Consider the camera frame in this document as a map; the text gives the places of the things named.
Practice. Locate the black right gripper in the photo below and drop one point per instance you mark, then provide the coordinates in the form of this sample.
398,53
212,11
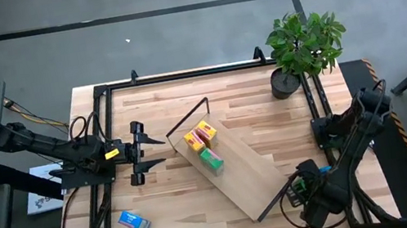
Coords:
320,208

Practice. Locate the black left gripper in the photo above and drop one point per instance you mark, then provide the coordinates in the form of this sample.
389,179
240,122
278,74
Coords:
133,152

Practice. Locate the yellow corn pops cereal box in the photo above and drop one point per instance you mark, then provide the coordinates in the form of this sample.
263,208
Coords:
206,131
194,140

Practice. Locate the green cereal box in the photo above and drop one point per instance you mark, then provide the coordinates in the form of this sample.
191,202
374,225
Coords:
211,161

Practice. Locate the blue cereal box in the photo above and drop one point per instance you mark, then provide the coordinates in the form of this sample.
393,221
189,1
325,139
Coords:
134,221

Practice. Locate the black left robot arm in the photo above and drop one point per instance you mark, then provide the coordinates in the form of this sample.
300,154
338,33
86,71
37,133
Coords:
47,146

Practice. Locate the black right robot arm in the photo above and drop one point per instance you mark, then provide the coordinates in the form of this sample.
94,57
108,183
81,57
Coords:
356,134

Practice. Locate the yellow tape tag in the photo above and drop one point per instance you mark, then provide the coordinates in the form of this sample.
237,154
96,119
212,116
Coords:
112,153

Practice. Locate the black mat with hazard stripe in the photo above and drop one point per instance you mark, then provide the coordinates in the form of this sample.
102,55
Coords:
402,188

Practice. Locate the white printed box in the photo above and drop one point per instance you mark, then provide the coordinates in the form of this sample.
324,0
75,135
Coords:
42,201

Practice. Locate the green plant in black pot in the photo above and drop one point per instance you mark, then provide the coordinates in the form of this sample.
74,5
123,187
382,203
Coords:
302,45

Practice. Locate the black metal table frame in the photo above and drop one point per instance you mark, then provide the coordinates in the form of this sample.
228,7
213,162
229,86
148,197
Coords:
180,75

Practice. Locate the wooden shelf with black frame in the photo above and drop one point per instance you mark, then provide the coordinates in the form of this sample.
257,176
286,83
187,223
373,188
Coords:
238,174

